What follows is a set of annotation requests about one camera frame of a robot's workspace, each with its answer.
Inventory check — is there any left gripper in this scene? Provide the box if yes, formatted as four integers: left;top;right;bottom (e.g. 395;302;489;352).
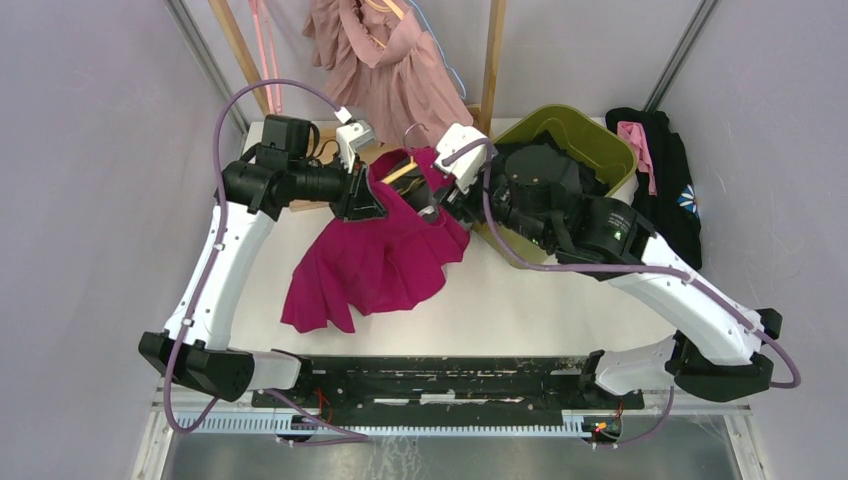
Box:
289;150;389;223

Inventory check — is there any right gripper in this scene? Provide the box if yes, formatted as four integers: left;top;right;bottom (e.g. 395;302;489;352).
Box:
432;147;553;248

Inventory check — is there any black pleated skirt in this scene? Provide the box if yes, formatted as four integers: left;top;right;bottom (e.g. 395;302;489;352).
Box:
498;130;610;196

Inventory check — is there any magenta pleated skirt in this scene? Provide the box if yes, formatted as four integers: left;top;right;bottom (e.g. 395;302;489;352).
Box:
281;148;470;333

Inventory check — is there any pink plastic hanger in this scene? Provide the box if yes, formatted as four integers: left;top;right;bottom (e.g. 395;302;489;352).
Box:
248;0;283;114

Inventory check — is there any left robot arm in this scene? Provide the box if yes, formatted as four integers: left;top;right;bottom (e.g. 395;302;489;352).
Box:
138;111;387;407

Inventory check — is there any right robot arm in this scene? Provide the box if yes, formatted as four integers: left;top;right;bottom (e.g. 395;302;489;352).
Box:
434;139;782;408

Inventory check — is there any light blue hanger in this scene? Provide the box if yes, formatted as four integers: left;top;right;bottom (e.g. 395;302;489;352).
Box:
407;0;467;100

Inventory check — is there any light pink skirt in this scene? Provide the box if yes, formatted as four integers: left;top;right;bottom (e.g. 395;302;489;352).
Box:
302;1;474;147

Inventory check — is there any olive green plastic basket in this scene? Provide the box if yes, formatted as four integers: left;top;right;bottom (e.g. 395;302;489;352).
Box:
477;104;654;268

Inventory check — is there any pink cloth on pile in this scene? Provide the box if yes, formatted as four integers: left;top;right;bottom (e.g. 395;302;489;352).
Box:
616;121;658;197

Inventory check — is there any black garment pile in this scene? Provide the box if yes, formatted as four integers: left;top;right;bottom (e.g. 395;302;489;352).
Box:
605;107;703;270

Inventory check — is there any wooden clothes rack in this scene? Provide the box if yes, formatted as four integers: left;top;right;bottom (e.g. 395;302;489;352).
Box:
209;0;510;213

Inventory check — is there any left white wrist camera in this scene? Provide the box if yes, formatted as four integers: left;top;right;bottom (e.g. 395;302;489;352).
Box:
335;119;377;174

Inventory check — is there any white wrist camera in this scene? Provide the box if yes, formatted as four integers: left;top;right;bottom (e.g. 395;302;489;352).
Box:
335;119;377;174
433;123;492;194

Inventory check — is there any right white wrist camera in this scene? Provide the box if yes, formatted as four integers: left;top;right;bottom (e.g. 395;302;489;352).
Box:
433;123;492;194

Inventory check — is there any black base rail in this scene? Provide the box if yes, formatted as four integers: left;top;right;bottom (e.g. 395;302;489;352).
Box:
284;355;645;427

